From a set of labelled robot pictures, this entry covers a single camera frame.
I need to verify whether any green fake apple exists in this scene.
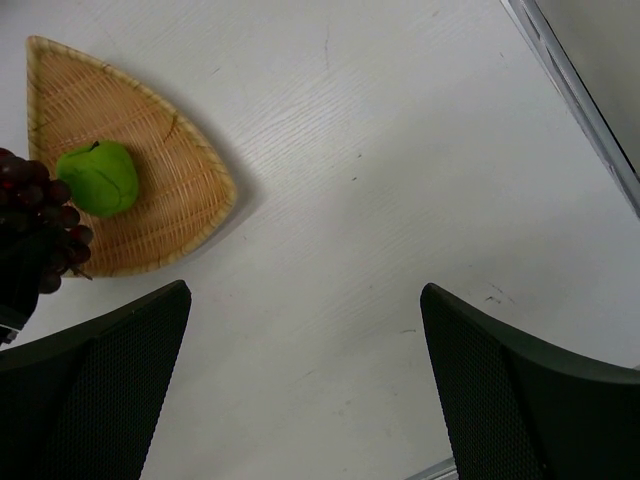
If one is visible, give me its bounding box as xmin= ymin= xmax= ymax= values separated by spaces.
xmin=56 ymin=140 xmax=139 ymax=218

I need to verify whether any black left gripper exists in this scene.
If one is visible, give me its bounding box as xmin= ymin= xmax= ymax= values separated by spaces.
xmin=1 ymin=234 xmax=50 ymax=344

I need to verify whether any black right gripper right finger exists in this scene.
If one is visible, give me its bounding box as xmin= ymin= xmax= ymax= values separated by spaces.
xmin=420 ymin=283 xmax=639 ymax=479

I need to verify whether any aluminium rail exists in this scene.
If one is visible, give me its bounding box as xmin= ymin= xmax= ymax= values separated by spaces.
xmin=406 ymin=457 xmax=459 ymax=480
xmin=502 ymin=1 xmax=639 ymax=214

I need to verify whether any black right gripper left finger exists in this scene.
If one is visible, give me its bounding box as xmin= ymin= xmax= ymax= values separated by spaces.
xmin=1 ymin=280 xmax=191 ymax=479

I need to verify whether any aluminium front rail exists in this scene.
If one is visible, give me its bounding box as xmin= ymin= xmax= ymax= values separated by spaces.
xmin=406 ymin=457 xmax=459 ymax=480

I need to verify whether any red fake grape bunch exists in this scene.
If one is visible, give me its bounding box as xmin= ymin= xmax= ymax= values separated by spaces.
xmin=1 ymin=148 xmax=94 ymax=294

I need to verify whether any aluminium right side rail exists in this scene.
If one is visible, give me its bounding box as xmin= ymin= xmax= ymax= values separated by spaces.
xmin=502 ymin=1 xmax=639 ymax=214

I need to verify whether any woven triangular fruit basket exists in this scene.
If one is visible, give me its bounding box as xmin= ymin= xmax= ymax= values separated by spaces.
xmin=26 ymin=36 xmax=237 ymax=277

